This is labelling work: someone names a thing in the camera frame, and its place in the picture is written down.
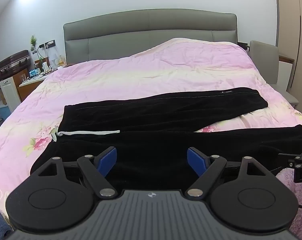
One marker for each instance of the pink floral blanket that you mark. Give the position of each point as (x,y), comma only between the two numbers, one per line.
(131,75)

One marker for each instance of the grey padded headboard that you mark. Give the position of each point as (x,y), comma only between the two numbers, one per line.
(146,32)

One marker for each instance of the black wall socket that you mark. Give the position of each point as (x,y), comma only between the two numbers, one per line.
(49,43)

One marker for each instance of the blue desk clock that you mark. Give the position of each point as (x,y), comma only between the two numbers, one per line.
(34,72)

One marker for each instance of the beige wardrobe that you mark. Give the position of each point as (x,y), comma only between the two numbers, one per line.
(295,35)

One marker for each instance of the clear drinking glass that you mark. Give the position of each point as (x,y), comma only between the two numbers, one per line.
(23,77)

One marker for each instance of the wooden nightstand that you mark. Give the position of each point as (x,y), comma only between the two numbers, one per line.
(28,86)

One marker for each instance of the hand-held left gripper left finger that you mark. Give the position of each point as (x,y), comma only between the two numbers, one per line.
(108,160)

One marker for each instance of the black pants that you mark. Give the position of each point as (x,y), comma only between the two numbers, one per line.
(151,140)

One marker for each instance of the grey chair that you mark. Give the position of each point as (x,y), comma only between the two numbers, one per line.
(268,62)

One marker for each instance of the brown suitcase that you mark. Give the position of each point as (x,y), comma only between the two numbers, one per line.
(12,63)

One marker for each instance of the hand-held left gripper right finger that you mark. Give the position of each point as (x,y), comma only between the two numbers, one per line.
(195,161)

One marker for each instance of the small green potted plant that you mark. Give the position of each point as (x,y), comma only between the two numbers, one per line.
(33,42)

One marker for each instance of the pink fluffy rug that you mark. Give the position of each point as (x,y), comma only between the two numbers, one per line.
(300,200)

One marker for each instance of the blue bin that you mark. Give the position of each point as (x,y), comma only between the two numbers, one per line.
(2,110)

